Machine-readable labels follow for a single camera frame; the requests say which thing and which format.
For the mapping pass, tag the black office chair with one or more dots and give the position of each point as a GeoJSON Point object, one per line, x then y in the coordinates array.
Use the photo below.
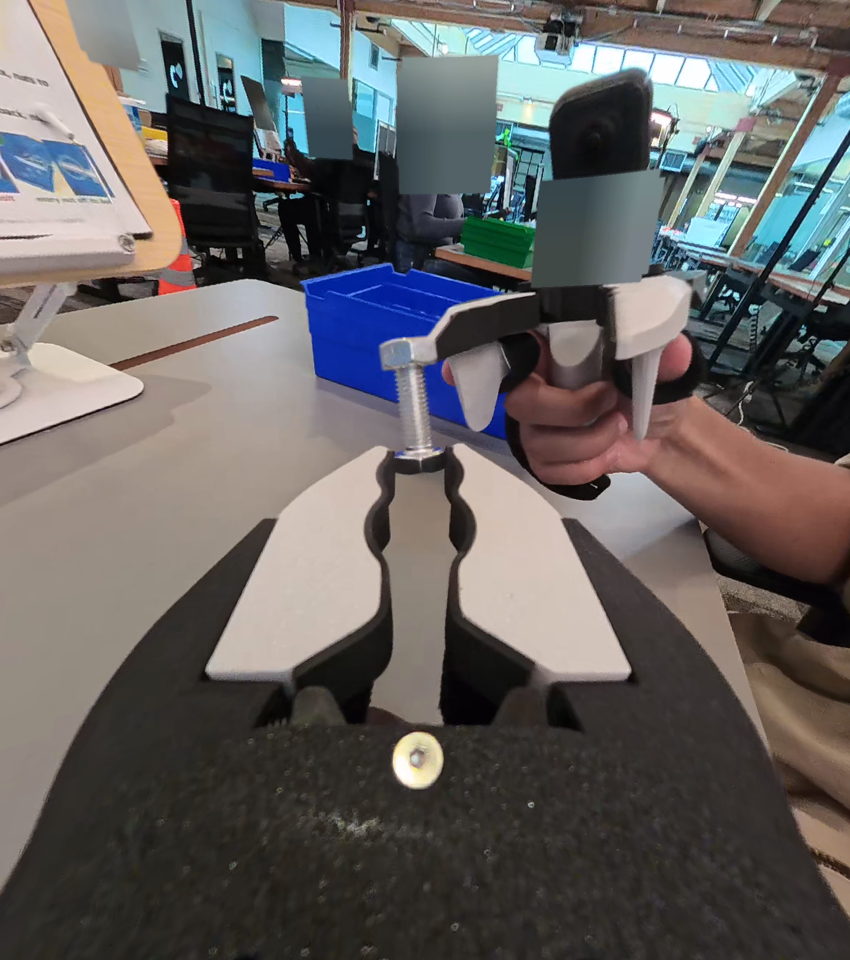
{"type": "Point", "coordinates": [211, 165]}

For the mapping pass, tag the blue storage bin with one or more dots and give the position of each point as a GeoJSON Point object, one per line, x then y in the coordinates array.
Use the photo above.
{"type": "Point", "coordinates": [357, 337]}
{"type": "Point", "coordinates": [271, 171]}

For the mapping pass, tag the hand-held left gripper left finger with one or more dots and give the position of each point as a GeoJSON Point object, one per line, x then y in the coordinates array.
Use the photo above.
{"type": "Point", "coordinates": [305, 592]}

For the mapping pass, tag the green storage bin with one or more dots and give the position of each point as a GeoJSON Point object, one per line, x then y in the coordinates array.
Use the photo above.
{"type": "Point", "coordinates": [500, 240]}

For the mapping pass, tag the ceiling projector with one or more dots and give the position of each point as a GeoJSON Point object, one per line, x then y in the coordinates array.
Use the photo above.
{"type": "Point", "coordinates": [560, 31]}

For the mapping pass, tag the person's right forearm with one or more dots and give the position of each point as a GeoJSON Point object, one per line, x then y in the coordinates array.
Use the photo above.
{"type": "Point", "coordinates": [769, 495]}

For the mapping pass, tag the steel hex nut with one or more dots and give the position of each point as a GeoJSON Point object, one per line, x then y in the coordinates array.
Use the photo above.
{"type": "Point", "coordinates": [419, 459]}

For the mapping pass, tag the orange traffic cone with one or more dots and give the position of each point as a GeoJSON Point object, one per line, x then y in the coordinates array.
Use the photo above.
{"type": "Point", "coordinates": [179, 262]}

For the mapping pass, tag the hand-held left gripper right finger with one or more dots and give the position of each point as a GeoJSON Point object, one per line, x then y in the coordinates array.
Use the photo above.
{"type": "Point", "coordinates": [537, 592]}

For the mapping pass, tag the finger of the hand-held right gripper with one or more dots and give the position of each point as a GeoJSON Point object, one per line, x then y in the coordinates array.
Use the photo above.
{"type": "Point", "coordinates": [649, 315]}
{"type": "Point", "coordinates": [477, 390]}

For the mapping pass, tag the steel hex bolt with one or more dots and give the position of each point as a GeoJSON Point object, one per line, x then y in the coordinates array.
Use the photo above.
{"type": "Point", "coordinates": [413, 405]}

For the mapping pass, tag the person's right hand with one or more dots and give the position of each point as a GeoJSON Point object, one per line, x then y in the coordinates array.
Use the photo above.
{"type": "Point", "coordinates": [582, 435]}

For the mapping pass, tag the wood-edged table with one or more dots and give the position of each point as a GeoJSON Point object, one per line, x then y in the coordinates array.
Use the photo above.
{"type": "Point", "coordinates": [844, 296]}
{"type": "Point", "coordinates": [470, 262]}

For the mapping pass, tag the black chair armrest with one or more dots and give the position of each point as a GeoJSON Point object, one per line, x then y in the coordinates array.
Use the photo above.
{"type": "Point", "coordinates": [784, 577]}

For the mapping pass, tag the instruction board on white stand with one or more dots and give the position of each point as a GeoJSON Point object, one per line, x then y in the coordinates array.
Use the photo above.
{"type": "Point", "coordinates": [20, 150]}

